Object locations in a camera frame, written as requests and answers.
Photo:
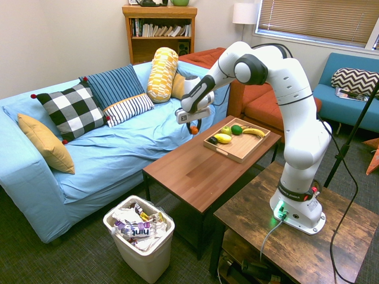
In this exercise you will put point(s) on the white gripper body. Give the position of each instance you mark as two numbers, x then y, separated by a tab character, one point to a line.
201	114

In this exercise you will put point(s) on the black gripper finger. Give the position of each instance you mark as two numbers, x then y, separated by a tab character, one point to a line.
200	122
189	127

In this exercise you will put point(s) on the orange tangerine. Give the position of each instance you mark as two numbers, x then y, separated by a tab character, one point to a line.
195	130

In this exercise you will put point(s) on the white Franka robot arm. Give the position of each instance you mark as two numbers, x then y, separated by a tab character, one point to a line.
296	88

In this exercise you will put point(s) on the light wooden tray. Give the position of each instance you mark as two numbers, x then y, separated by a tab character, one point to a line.
240	148

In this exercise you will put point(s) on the black avocado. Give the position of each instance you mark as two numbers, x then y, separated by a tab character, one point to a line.
212	140

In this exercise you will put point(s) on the green apple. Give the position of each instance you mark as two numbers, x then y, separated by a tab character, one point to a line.
226	130

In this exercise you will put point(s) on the yellow lemon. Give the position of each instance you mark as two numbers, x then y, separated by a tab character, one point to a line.
222	138

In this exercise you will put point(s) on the small mustard yellow pillow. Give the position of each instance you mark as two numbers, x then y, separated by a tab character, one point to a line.
177	87

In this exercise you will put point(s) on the green lime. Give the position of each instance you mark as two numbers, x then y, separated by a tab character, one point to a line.
236	129

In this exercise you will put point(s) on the reddish wooden coffee table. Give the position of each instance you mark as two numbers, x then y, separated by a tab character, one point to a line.
192	174

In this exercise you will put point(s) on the yellow banana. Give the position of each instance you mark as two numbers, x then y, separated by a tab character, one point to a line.
254	132

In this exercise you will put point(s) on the yellow patterned bolster pillow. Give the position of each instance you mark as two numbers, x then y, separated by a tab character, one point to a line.
161	74

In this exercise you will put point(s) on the orange sofa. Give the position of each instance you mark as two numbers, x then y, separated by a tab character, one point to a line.
260	109

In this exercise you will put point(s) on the white navy striped pillow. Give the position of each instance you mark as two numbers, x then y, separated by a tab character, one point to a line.
130	108

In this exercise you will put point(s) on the small black speaker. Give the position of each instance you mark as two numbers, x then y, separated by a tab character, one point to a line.
183	48

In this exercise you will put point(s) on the light blue sofa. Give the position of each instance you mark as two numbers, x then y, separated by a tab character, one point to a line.
118	154

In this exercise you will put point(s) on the blue striped pillow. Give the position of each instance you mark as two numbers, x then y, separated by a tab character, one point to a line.
115	83

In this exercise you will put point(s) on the leaning paperback book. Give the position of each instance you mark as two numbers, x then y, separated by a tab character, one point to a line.
177	30
167	31

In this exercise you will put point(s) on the white spine book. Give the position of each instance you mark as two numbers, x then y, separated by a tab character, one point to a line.
146	30

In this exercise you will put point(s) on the crumpled white paper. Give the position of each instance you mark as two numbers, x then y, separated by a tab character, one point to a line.
124	215

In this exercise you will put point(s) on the dark spine book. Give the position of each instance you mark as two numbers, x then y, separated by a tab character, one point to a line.
134	28

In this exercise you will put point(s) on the white shade floor lamp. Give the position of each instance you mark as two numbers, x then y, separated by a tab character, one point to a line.
245	13

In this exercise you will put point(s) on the wooden bookshelf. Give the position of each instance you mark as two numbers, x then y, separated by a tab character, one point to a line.
160	11

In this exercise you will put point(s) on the green bowl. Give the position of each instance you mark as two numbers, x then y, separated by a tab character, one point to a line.
179	2

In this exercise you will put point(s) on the clear plastic water bottle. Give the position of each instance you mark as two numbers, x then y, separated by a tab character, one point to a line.
136	231

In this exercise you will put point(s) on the black white checked pillow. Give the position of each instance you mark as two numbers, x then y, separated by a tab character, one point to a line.
71	109

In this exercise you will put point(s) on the white window sill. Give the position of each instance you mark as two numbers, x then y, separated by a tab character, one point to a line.
296	41

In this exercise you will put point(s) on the black white shelf object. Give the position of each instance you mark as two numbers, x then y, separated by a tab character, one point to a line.
151	3

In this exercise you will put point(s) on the beige trash bin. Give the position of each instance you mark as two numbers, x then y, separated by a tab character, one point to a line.
148	260

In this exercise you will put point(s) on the teal sofa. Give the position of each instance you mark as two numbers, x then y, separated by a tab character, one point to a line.
340	106

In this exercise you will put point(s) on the wooden window blinds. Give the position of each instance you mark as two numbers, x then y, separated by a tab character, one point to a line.
311	17

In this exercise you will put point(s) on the magazine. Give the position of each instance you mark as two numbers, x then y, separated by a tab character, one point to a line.
349	94

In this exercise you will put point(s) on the black white chevron pillow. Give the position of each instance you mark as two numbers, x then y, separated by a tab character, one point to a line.
352	78

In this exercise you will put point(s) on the black device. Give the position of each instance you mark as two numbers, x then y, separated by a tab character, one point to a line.
257	270

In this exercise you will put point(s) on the rustic wooden robot table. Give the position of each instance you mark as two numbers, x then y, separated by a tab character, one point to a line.
296	251

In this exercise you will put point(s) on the orange folded object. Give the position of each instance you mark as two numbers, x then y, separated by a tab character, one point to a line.
374	165

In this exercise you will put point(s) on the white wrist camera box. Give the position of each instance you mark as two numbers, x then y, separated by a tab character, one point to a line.
183	117

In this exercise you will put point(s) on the black camera stand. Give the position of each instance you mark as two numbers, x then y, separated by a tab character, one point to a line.
354	133

